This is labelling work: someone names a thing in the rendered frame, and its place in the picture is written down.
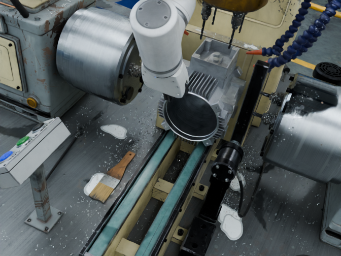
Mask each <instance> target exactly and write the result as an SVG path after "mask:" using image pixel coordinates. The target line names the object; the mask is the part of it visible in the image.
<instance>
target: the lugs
mask: <svg viewBox="0 0 341 256"><path fill-rule="evenodd" d="M242 73H243V71H242V69H241V68H240V66H237V67H235V69H234V71H233V74H234V76H235V77H240V76H241V75H242ZM211 106H212V107H213V109H214V110H215V112H216V113H217V112H220V111H222V110H223V108H224V104H223V103H222V101H221V100H220V99H217V100H215V101H213V103H212V105H211ZM161 125H162V126H163V128H164V129H165V130H166V131H167V130H170V128H169V127H168V125H167V124H166V122H165V120H164V121H163V122H162V124H161ZM214 140H215V139H214V138H210V139H208V140H205V141H202V142H203V144H204V145H205V146H210V145H212V144H213V142H214Z"/></svg>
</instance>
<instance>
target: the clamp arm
mask: <svg viewBox="0 0 341 256"><path fill-rule="evenodd" d="M269 67H270V63H267V62H264V61H261V60H257V61H256V63H255V66H254V69H253V72H252V75H251V78H250V81H249V84H248V87H247V90H246V94H245V97H244V100H243V103H242V106H241V109H240V112H239V114H238V117H237V120H236V123H235V126H234V129H233V132H232V135H231V138H230V141H229V142H233V143H236V142H237V145H239V146H240V147H241V145H242V142H243V139H244V137H245V134H246V131H247V128H248V126H249V123H250V120H251V117H252V115H253V112H254V109H255V106H256V104H257V101H258V98H259V95H260V93H261V90H262V87H263V84H264V82H265V79H266V76H267V73H268V70H269Z"/></svg>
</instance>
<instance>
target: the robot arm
mask: <svg viewBox="0 0 341 256"><path fill-rule="evenodd" d="M195 6H196V0H140V1H138V2H137V3H136V4H135V5H134V7H133V8H132V10H131V13H130V17H129V20H130V24H131V28H132V31H133V34H134V37H135V41H136V43H137V46H138V50H139V56H140V57H141V59H142V78H143V82H144V84H145V85H146V86H147V87H149V88H151V89H154V90H156V91H159V92H162V93H163V96H164V100H166V101H167V100H168V101H169V102H170V101H171V100H172V98H173V99H174V98H175V97H176V98H182V96H183V95H184V94H188V91H189V88H188V87H187V85H186V84H188V83H189V76H188V72H187V69H186V66H185V64H184V62H183V58H182V48H181V41H182V36H183V33H184V31H185V28H186V26H187V24H188V22H189V21H190V19H191V17H192V15H193V13H194V10H195Z"/></svg>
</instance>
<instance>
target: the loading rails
mask: <svg viewBox="0 0 341 256"><path fill-rule="evenodd" d="M173 133H174V132H173V131H172V130H171V129H170V130H167V131H166V130H165V129H164V130H163V131H162V133H161V134H160V136H159V137H158V138H157V140H156V141H155V143H154V144H153V146H152V147H151V149H150V150H149V152H148V153H147V154H146V156H145V157H144V159H143V160H142V161H141V163H140V165H139V166H138V168H137V169H136V170H135V172H134V173H133V175H132V176H131V178H130V179H129V181H128V182H127V184H126V185H125V187H124V188H123V190H122V191H121V193H120V194H119V195H118V197H117V198H116V200H115V201H114V202H113V204H112V205H111V207H110V208H109V210H108V211H107V213H106V214H105V216H104V217H103V218H102V220H101V221H100V223H99V224H98V226H97V227H96V229H95V230H94V232H93V233H92V234H91V236H90V237H89V239H88V240H87V242H86V243H85V244H84V246H83V248H82V249H81V250H80V252H79V256H163V255H164V253H165V251H166V249H167V247H168V245H169V243H170V241H173V242H175V243H177V244H179V245H182V242H183V240H184V238H185V236H186V234H187V232H188V230H187V229H185V228H183V227H181V226H179V223H180V221H181V219H182V216H183V214H184V212H185V210H186V208H187V206H188V204H189V202H190V200H191V198H192V196H194V197H197V198H199V199H201V200H204V198H205V196H206V194H207V191H208V189H209V187H208V186H206V185H203V184H201V183H199V182H200V180H201V178H202V176H203V174H204V172H205V170H206V168H207V165H208V163H209V161H210V160H213V161H214V160H215V159H216V158H217V155H218V151H219V149H217V148H216V147H217V145H218V143H219V141H220V138H219V139H215V138H214V139H215V140H214V142H213V144H212V145H210V146H205V145H204V144H203V142H202V141H200V142H199V143H198V145H197V142H195V144H194V141H193V142H192V144H190V143H191V141H189V143H188V144H187V142H188V140H186V142H184V141H185V139H183V141H182V137H181V138H180V139H179V136H177V138H176V134H175V135H174V136H173ZM193 144H194V145H193ZM179 150H181V151H184V152H186V153H189V154H190V157H189V158H188V160H187V162H186V164H185V165H184V168H183V169H182V171H181V173H180V174H179V176H178V178H177V180H176V181H175V183H174V184H173V183H170V182H168V181H166V180H163V177H164V175H165V174H166V172H167V170H168V169H169V167H170V165H171V164H172V162H173V160H174V159H175V157H176V155H177V154H178V152H179ZM151 197H153V198H156V199H158V200H160V201H162V202H164V203H163V205H162V207H161V208H160V210H159V212H158V214H157V216H156V217H155V219H154V221H153V223H152V225H151V226H150V228H149V230H148V232H147V234H146V236H145V237H144V239H143V241H142V243H141V245H138V244H136V243H134V242H132V241H129V240H127V237H128V236H129V234H130V232H131V231H132V229H133V227H134V226H135V224H136V222H137V220H138V219H139V217H140V215H141V214H142V212H143V211H144V209H145V207H146V206H147V204H148V202H149V201H150V199H151Z"/></svg>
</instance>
